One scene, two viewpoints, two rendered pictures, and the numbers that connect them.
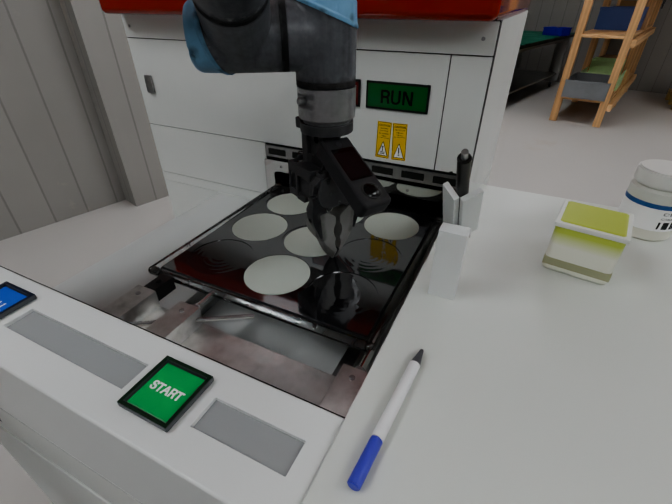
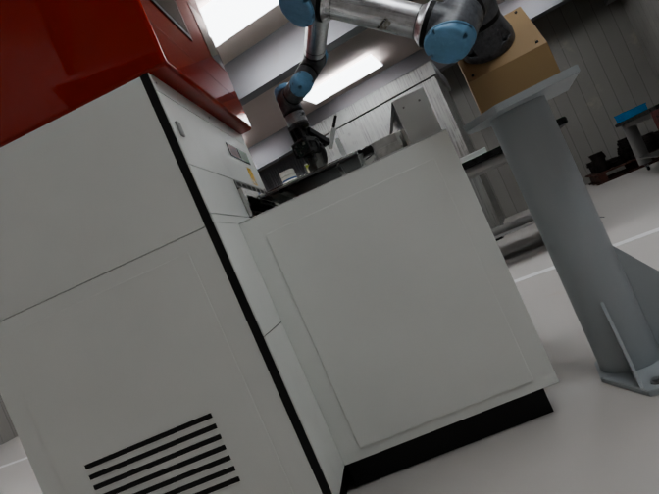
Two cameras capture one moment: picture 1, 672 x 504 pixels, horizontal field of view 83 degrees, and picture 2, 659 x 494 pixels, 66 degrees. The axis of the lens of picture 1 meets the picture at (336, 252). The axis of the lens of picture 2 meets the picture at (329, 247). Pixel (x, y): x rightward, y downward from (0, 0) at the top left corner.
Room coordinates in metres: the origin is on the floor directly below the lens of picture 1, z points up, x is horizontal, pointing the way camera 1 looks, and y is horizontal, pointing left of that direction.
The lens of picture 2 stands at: (1.21, 1.72, 0.63)
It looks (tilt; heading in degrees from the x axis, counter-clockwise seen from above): 1 degrees up; 250
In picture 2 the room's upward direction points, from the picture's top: 24 degrees counter-clockwise
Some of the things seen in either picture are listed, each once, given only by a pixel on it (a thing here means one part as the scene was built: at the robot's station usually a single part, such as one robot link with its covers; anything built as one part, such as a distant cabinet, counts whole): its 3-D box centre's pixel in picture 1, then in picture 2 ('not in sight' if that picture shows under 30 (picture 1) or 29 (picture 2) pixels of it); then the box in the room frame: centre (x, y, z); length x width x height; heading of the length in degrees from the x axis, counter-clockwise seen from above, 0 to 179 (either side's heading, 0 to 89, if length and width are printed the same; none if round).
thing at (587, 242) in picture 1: (585, 241); not in sight; (0.40, -0.31, 1.00); 0.07 x 0.07 x 0.07; 55
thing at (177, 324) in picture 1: (169, 330); not in sight; (0.35, 0.21, 0.89); 0.08 x 0.03 x 0.03; 154
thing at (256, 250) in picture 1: (311, 240); (315, 180); (0.56, 0.04, 0.90); 0.34 x 0.34 x 0.01; 64
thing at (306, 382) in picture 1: (221, 367); (387, 158); (0.32, 0.14, 0.87); 0.36 x 0.08 x 0.03; 64
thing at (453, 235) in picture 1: (455, 236); (334, 144); (0.36, -0.13, 1.03); 0.06 x 0.04 x 0.13; 154
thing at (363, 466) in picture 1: (393, 407); not in sight; (0.19, -0.05, 0.97); 0.14 x 0.01 x 0.01; 150
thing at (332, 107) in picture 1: (324, 104); (297, 120); (0.52, 0.01, 1.13); 0.08 x 0.08 x 0.05
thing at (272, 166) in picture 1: (352, 194); (261, 205); (0.76, -0.04, 0.89); 0.44 x 0.02 x 0.10; 64
